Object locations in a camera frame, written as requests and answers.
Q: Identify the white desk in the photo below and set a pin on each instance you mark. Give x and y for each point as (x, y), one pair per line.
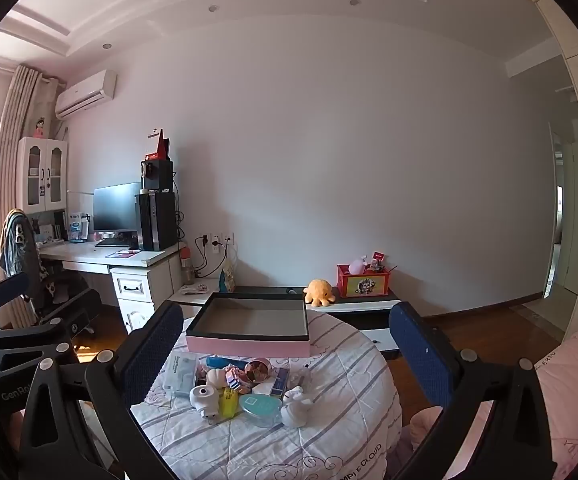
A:
(144, 280)

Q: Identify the pink blanket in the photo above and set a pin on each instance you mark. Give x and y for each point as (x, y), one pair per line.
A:
(569, 390)

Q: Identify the black computer tower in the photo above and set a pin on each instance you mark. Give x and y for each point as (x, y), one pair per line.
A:
(158, 221)

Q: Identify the white striped quilt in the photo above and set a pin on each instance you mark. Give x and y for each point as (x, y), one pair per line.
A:
(339, 410)

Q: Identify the red card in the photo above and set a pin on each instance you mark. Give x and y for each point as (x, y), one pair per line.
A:
(377, 258)

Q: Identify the blue tube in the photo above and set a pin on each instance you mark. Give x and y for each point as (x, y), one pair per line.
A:
(224, 361)

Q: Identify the clear plastic storage box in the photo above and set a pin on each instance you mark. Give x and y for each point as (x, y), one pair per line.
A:
(179, 372)

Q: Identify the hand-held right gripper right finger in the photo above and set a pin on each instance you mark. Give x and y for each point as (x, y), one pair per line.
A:
(419, 355)

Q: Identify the small doll figurine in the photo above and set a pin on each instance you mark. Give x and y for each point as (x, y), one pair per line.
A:
(40, 129)

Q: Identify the white wall cabinet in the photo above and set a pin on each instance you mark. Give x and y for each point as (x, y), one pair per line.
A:
(43, 175)

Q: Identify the dark purple small box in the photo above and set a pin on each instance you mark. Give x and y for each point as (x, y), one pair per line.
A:
(280, 381)

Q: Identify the white packet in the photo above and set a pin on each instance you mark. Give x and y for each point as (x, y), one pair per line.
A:
(195, 289)

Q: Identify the orange capped bottle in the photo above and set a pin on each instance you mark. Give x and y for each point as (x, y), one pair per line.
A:
(187, 265)

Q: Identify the black keyboard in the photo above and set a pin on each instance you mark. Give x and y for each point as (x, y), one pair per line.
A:
(114, 242)

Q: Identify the books on desk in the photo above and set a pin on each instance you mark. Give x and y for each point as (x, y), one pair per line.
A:
(76, 227)

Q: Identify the pink cardboard box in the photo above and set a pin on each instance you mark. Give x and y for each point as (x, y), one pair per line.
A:
(249, 345)

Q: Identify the red printed crate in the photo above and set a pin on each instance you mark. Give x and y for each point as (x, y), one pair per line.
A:
(364, 285)

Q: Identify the black office chair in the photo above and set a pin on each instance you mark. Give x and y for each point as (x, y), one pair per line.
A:
(74, 310)

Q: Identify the yellow highlighter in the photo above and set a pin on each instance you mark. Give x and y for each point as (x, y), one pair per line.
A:
(228, 402)

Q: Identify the red box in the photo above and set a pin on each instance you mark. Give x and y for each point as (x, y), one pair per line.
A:
(159, 147)

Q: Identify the black computer monitor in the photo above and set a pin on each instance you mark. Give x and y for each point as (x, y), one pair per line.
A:
(116, 207)

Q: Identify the white head figure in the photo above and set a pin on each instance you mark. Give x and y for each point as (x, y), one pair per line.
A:
(296, 410)

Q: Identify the white air conditioner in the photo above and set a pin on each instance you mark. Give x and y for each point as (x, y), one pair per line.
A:
(86, 92)

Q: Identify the orange octopus plush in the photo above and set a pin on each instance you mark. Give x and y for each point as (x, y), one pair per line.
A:
(320, 294)

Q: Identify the blue snack bag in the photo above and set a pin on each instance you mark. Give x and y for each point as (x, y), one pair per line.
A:
(227, 277)

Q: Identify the black speaker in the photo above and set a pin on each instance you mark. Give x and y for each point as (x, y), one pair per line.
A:
(156, 175)

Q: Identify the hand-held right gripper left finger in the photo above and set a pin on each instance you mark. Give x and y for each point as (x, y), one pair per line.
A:
(151, 355)

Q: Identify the rose gold jar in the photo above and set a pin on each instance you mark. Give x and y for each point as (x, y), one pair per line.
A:
(258, 371)

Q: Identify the pink plush toy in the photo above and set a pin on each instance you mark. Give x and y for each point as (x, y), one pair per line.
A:
(358, 266)

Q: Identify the wall power sockets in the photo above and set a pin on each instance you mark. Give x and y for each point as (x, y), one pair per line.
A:
(216, 237)

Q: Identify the teal oval case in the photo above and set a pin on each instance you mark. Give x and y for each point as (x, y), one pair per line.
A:
(261, 409)

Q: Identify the pink block figure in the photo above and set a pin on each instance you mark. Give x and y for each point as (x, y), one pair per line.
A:
(238, 380)

